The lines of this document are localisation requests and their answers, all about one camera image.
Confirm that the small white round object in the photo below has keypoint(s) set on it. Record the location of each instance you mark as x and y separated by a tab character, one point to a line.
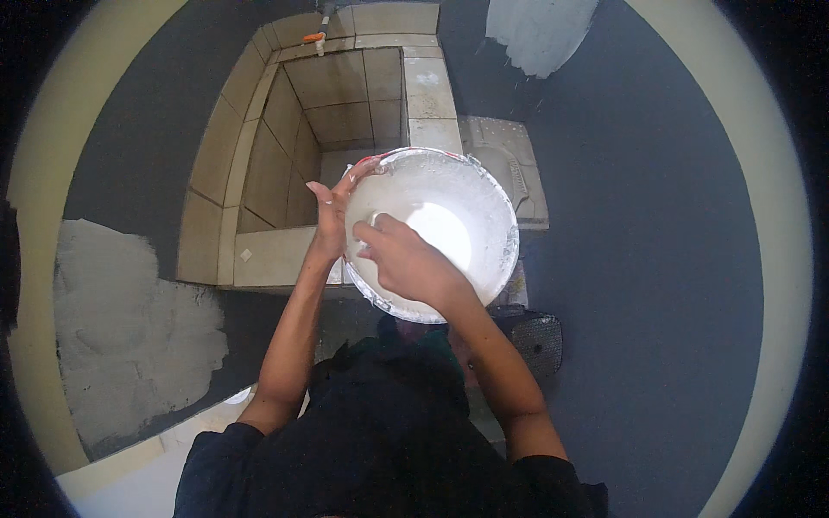
238	395

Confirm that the person's right fingers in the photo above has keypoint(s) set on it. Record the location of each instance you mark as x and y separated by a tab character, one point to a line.
375	241

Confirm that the person's left hand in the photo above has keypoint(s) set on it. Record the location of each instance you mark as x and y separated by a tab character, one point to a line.
331	217

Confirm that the person's body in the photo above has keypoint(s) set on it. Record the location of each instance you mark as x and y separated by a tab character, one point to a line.
388	453

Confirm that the black perforated plastic scoop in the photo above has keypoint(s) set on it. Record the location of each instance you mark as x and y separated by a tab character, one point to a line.
536	340

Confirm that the beige tiled water tub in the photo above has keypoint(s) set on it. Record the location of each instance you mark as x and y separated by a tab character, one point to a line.
304	129

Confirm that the grey squat toilet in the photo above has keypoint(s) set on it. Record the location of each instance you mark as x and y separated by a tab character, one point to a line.
511	168

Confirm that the white plastic bucket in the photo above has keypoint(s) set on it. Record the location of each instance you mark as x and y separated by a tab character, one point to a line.
453	201

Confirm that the person's right hand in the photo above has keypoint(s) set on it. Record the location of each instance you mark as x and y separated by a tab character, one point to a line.
414	262

